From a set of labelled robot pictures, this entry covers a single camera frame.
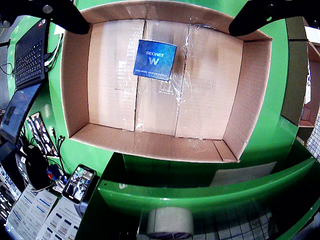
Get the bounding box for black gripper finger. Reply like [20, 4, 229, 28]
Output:
[0, 0, 90, 35]
[228, 0, 320, 37]

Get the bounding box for blue Secret W box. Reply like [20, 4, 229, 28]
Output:
[132, 39, 178, 82]

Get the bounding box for open cardboard box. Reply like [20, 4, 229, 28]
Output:
[279, 39, 320, 142]
[285, 16, 320, 48]

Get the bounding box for large shallow cardboard tray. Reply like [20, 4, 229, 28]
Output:
[60, 0, 273, 164]

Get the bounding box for black laptop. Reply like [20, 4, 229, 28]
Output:
[0, 17, 51, 145]

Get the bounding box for dark photo card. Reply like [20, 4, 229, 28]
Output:
[25, 111, 60, 157]

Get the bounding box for black round device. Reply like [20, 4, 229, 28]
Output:
[23, 147, 55, 191]

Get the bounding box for blue red adapter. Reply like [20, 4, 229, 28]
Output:
[47, 163, 68, 185]

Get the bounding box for white paper label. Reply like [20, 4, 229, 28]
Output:
[209, 161, 278, 187]

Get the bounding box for black smartphone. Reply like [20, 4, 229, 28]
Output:
[61, 163, 96, 205]

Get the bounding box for dark blue device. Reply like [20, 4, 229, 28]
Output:
[74, 174, 102, 219]

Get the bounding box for labelled parts rack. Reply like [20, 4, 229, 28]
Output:
[0, 159, 22, 221]

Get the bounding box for green metal cabinet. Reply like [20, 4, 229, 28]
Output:
[77, 138, 320, 240]

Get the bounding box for printed paper sheet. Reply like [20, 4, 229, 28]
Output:
[36, 197, 83, 240]
[4, 188, 62, 240]

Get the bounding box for white gridded sheet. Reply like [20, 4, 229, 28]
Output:
[194, 209, 276, 240]

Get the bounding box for white tape roll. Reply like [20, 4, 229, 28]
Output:
[146, 206, 195, 240]

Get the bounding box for white cable bundle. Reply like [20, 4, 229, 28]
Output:
[44, 32, 64, 70]

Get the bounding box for black connector cables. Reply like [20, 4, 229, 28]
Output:
[46, 127, 67, 176]

